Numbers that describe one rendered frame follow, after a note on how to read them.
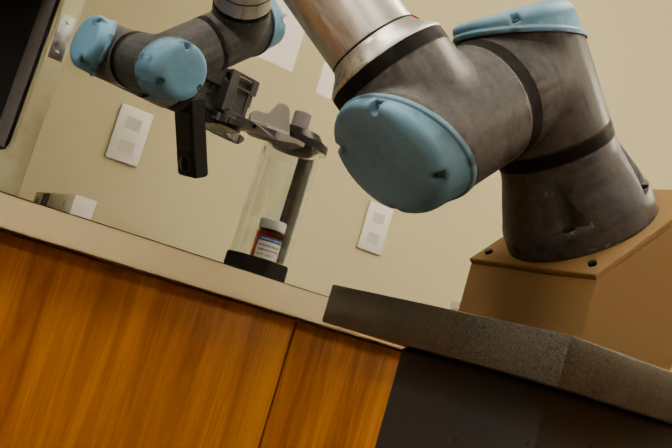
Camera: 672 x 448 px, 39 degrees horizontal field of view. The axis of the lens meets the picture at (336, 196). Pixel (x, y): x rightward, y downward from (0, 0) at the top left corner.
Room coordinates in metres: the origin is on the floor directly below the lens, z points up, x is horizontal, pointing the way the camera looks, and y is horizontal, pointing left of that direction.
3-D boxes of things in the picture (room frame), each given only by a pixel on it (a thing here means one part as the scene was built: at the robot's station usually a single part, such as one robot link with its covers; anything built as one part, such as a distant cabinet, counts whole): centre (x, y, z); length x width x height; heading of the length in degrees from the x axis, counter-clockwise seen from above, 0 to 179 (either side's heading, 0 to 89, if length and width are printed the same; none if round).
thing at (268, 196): (1.45, 0.09, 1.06); 0.11 x 0.11 x 0.21
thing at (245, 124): (1.34, 0.15, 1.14); 0.09 x 0.05 x 0.02; 101
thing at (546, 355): (0.93, -0.24, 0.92); 0.32 x 0.32 x 0.04; 33
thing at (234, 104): (1.33, 0.22, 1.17); 0.12 x 0.08 x 0.09; 135
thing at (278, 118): (1.35, 0.11, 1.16); 0.09 x 0.03 x 0.06; 101
